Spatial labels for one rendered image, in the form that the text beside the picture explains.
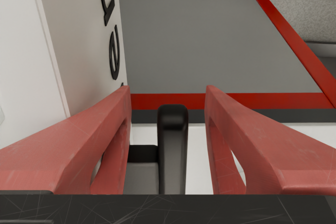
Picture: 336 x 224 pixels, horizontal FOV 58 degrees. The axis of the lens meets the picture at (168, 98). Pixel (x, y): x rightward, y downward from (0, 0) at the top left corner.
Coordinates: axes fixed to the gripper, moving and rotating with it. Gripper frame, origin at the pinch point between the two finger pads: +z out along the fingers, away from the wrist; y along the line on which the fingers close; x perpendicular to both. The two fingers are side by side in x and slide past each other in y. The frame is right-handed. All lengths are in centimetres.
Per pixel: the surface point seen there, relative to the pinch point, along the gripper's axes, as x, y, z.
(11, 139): 7.5, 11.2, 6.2
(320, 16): 30, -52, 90
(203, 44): 14.1, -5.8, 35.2
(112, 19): -1.8, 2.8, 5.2
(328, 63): 45, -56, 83
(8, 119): 5.7, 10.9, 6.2
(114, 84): 1.2, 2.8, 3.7
